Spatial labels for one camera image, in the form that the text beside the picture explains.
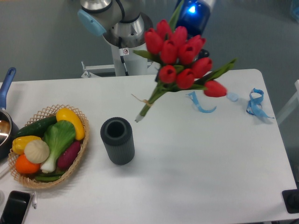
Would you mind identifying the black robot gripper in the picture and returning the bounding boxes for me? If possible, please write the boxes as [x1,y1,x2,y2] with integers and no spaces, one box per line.
[176,0,214,35]

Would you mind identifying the red tulip bouquet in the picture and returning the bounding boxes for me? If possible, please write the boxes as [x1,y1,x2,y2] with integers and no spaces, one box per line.
[134,3,234,122]

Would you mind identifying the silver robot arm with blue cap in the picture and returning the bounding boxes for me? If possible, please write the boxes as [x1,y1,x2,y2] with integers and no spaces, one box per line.
[78,0,215,48]

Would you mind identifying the dark grey ribbed vase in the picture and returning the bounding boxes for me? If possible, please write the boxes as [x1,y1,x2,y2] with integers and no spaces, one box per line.
[100,117,135,165]

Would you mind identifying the curved blue ribbon strip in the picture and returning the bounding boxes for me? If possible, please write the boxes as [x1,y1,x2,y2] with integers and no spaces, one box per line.
[186,91,217,113]

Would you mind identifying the small light blue cap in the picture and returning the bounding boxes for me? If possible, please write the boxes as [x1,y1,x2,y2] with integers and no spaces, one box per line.
[226,92,239,102]

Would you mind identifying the tangled blue ribbon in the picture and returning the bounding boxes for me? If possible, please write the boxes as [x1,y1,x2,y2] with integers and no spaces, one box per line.
[246,88,274,119]

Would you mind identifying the yellow squash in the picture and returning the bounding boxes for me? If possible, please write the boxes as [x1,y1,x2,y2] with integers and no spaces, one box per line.
[56,107,85,140]

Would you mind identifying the green bok choy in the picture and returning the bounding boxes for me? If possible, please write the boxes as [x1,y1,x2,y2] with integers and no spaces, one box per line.
[41,120,76,173]

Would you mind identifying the purple sweet potato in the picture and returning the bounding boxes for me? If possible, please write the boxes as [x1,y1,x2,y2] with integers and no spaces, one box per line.
[57,141,81,170]

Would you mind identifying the green cucumber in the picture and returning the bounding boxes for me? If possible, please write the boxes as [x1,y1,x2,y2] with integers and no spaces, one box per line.
[15,116,57,138]

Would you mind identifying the black device at table edge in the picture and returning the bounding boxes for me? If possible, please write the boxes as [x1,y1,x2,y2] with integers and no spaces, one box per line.
[282,189,299,214]

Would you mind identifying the white garlic bulb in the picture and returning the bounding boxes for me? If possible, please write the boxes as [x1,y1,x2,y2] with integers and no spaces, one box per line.
[24,140,50,164]

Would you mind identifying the yellow bell pepper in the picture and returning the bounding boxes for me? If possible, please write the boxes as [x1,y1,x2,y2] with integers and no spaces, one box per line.
[12,135,41,155]

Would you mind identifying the green pea pods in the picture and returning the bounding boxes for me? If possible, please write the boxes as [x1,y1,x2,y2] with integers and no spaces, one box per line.
[34,172,64,182]

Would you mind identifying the orange fruit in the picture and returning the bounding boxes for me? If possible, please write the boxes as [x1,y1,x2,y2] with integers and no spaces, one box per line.
[15,154,40,174]

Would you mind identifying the clear pen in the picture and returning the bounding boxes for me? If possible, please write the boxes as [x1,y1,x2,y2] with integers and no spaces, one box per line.
[32,191,37,209]

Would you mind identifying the black smartphone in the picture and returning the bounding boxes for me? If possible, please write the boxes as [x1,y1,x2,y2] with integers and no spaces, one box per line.
[0,190,31,224]

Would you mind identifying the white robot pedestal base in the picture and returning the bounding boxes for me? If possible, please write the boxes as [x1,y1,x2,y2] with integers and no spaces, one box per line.
[81,44,160,78]

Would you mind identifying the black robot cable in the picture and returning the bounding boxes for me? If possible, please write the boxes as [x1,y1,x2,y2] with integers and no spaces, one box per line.
[118,37,129,77]

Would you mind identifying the pot with blue handle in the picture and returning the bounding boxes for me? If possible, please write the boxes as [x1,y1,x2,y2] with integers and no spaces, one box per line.
[0,67,19,160]

